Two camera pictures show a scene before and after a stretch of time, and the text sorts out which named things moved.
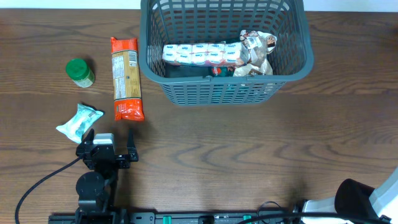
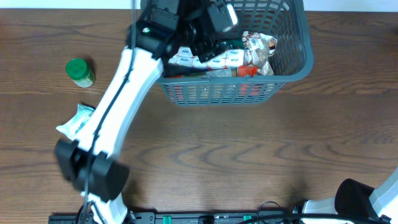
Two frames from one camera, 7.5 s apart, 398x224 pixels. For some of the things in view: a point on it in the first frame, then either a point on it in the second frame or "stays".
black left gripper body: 121,162 → 190,30
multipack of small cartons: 220,54 stays
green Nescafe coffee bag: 181,71 → 234,43
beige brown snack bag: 255,50 stays
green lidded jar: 79,71 stays
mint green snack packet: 74,128 stays
